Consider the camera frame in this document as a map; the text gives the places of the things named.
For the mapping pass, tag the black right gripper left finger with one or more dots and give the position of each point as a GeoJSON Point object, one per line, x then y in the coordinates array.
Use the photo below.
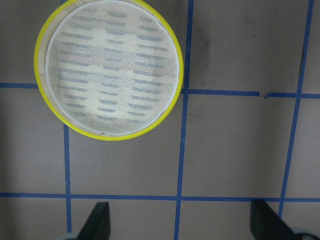
{"type": "Point", "coordinates": [98, 224]}

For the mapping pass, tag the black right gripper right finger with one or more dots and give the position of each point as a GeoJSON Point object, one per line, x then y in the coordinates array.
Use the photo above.
{"type": "Point", "coordinates": [265, 224]}

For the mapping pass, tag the yellow rimmed steamer layer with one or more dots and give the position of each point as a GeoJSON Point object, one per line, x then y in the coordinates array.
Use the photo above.
{"type": "Point", "coordinates": [111, 70]}

